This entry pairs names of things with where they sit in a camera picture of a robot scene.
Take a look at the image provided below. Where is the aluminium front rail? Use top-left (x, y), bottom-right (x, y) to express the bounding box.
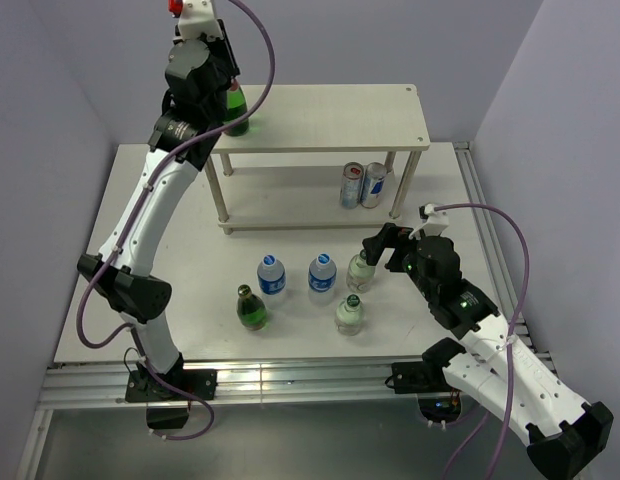
top-left (36, 357), bottom-right (410, 410)

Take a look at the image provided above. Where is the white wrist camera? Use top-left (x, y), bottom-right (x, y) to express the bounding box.
top-left (409, 203), bottom-right (450, 239)
top-left (168, 0), bottom-right (224, 40)

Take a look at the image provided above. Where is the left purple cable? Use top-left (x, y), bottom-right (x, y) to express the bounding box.
top-left (77, 0), bottom-right (277, 441)

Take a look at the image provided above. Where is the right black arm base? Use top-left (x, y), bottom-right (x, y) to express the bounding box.
top-left (384, 361), bottom-right (462, 423)

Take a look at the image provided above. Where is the clear soda bottle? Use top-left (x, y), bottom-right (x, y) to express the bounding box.
top-left (335, 294), bottom-right (364, 336)
top-left (346, 250), bottom-right (376, 294)

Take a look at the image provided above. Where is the clear soda bottle rear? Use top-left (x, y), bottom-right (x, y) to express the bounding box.
top-left (346, 250), bottom-right (376, 294)

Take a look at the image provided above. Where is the aluminium rail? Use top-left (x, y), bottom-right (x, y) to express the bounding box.
top-left (453, 142), bottom-right (557, 374)
top-left (36, 357), bottom-right (410, 410)

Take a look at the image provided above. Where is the green glass bottle front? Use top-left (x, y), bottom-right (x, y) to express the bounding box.
top-left (236, 284), bottom-right (267, 331)

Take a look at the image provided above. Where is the clear soda bottle front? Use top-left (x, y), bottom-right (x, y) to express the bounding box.
top-left (335, 294), bottom-right (364, 336)

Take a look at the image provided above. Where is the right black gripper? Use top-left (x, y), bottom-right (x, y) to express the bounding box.
top-left (362, 222), bottom-right (437, 300)

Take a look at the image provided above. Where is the green glass bottle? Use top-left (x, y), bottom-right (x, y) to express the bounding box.
top-left (224, 78), bottom-right (249, 137)
top-left (236, 284), bottom-right (267, 331)

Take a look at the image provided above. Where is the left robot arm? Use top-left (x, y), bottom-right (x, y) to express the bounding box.
top-left (77, 20), bottom-right (239, 399)

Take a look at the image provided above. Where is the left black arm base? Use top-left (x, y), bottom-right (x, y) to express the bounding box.
top-left (124, 368), bottom-right (218, 441)

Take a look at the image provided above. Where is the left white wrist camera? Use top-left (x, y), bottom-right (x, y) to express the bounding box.
top-left (168, 0), bottom-right (224, 40)

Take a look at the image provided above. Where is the silver blue energy drink can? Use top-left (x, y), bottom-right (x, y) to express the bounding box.
top-left (360, 162), bottom-right (387, 209)

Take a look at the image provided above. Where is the white two-tier shelf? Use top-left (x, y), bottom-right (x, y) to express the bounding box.
top-left (206, 85), bottom-right (430, 233)

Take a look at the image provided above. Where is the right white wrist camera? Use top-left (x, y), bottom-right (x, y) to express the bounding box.
top-left (409, 203), bottom-right (450, 239)

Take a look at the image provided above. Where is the left blue label water bottle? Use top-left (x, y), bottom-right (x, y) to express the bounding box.
top-left (257, 254), bottom-right (287, 308)

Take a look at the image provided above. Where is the blue label water bottle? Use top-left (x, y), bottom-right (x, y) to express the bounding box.
top-left (257, 254), bottom-right (287, 308)
top-left (308, 253), bottom-right (337, 306)

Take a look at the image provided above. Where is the aluminium right rail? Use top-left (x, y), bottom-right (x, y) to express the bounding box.
top-left (453, 142), bottom-right (557, 374)

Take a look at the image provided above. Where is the right blue label water bottle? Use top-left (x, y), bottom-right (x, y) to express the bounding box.
top-left (308, 253), bottom-right (337, 306)

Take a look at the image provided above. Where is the light blue drink can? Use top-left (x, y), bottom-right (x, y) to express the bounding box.
top-left (340, 162), bottom-right (364, 209)

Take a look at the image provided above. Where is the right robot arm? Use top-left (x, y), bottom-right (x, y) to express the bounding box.
top-left (362, 223), bottom-right (613, 479)

